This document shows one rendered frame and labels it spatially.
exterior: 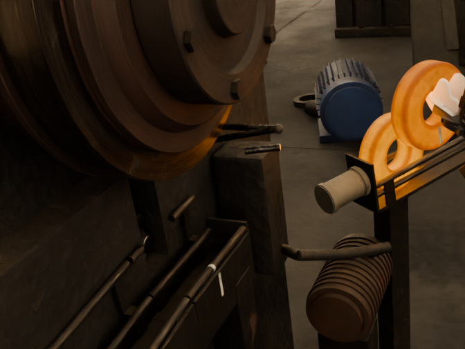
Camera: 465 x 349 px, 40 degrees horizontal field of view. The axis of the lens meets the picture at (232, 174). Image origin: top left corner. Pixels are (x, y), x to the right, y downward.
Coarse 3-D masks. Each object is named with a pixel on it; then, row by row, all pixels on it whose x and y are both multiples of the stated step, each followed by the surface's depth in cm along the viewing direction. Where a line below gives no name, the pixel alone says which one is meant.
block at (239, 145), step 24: (240, 144) 112; (264, 144) 111; (216, 168) 110; (240, 168) 108; (264, 168) 107; (240, 192) 110; (264, 192) 108; (240, 216) 113; (264, 216) 110; (264, 240) 113; (264, 264) 115
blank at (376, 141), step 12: (384, 120) 119; (372, 132) 119; (384, 132) 118; (372, 144) 118; (384, 144) 119; (360, 156) 120; (372, 156) 118; (384, 156) 120; (396, 156) 126; (408, 156) 124; (420, 156) 126; (384, 168) 121; (396, 168) 124; (396, 180) 124
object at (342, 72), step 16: (336, 64) 317; (352, 64) 311; (320, 80) 318; (336, 80) 296; (352, 80) 287; (368, 80) 299; (320, 96) 304; (336, 96) 287; (352, 96) 286; (368, 96) 285; (320, 112) 292; (336, 112) 290; (352, 112) 289; (368, 112) 289; (320, 128) 319; (336, 128) 293; (352, 128) 292; (368, 128) 292
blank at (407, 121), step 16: (416, 64) 108; (432, 64) 106; (448, 64) 108; (400, 80) 107; (416, 80) 105; (432, 80) 107; (448, 80) 109; (400, 96) 106; (416, 96) 106; (400, 112) 106; (416, 112) 107; (400, 128) 108; (416, 128) 108; (432, 128) 110; (416, 144) 109; (432, 144) 111
